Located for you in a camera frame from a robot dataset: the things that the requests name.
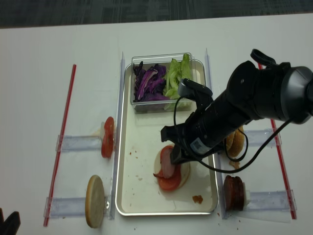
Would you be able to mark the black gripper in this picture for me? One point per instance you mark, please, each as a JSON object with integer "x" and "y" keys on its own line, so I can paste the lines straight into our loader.
{"x": 184, "y": 151}

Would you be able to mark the ham meat slice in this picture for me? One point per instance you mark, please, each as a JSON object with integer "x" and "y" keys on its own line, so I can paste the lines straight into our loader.
{"x": 163, "y": 167}

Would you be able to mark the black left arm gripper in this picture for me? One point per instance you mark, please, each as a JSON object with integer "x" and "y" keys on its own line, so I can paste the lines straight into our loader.
{"x": 11, "y": 224}

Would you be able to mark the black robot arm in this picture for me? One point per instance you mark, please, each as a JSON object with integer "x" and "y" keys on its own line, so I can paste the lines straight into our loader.
{"x": 257, "y": 89}

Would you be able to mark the tomato slices on bun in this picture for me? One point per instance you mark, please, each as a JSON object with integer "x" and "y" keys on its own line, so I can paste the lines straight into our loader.
{"x": 172, "y": 183}

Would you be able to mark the stack of meat patties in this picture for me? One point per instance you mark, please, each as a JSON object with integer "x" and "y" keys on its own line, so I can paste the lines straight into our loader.
{"x": 234, "y": 193}

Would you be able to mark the green lettuce leaves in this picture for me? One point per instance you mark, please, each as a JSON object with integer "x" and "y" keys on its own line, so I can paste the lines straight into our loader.
{"x": 179, "y": 66}

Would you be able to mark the upright tomato slices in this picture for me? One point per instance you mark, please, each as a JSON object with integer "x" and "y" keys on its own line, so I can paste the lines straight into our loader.
{"x": 108, "y": 142}

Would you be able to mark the clear tomato pusher track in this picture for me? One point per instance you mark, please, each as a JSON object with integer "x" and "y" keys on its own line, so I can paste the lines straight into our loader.
{"x": 78, "y": 143}

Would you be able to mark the bun bottom on tray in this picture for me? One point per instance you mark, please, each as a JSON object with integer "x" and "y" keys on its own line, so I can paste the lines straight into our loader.
{"x": 185, "y": 171}

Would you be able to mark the sesame bun top rear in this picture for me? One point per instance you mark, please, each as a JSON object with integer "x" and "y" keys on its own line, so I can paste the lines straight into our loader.
{"x": 230, "y": 141}

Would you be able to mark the sesame bun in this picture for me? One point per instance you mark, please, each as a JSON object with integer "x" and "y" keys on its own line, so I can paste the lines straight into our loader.
{"x": 238, "y": 144}
{"x": 230, "y": 141}

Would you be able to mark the sesame bun top front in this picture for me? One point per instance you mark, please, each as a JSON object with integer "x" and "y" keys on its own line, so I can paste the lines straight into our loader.
{"x": 238, "y": 144}

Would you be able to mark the bun crumb on table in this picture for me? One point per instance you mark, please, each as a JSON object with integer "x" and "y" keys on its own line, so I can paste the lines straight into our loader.
{"x": 235, "y": 165}

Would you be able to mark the clear bun pusher track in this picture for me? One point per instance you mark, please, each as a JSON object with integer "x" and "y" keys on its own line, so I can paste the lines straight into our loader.
{"x": 257, "y": 137}
{"x": 64, "y": 207}

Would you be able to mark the crumb on tray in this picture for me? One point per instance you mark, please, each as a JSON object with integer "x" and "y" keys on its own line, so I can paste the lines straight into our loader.
{"x": 197, "y": 199}

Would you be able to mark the purple cabbage leaves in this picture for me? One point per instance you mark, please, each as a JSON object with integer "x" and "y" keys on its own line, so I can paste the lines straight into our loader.
{"x": 149, "y": 84}

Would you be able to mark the clear plastic salad container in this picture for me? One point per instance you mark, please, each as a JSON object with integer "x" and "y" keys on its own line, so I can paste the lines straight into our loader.
{"x": 151, "y": 106}

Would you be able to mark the white patty pusher block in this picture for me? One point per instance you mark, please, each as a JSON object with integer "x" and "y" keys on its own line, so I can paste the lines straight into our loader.
{"x": 247, "y": 197}

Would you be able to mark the metal serving tray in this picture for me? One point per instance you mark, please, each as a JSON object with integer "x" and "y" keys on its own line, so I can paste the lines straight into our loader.
{"x": 137, "y": 190}

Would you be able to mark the clear patty pusher track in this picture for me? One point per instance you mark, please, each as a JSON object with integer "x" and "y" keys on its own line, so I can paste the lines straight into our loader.
{"x": 282, "y": 200}

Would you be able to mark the upright bun bottom left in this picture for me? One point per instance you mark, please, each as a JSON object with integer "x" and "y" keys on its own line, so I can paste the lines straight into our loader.
{"x": 95, "y": 202}

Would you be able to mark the clear left bun pusher track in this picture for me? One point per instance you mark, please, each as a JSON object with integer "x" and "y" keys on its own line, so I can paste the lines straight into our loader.
{"x": 64, "y": 207}

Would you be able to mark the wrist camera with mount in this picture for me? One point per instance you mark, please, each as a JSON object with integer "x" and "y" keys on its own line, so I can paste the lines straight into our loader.
{"x": 196, "y": 92}

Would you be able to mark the clear rail beside tray left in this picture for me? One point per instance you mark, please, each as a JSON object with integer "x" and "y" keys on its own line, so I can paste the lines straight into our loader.
{"x": 118, "y": 122}

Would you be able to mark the right red rail strip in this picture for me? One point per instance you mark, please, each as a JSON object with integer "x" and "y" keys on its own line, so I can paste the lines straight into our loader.
{"x": 274, "y": 178}

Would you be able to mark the red rail strip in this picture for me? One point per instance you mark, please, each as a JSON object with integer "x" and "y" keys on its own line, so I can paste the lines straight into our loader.
{"x": 274, "y": 178}
{"x": 57, "y": 158}

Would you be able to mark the left red rail strip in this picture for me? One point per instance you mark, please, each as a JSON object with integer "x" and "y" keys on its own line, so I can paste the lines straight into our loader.
{"x": 57, "y": 158}

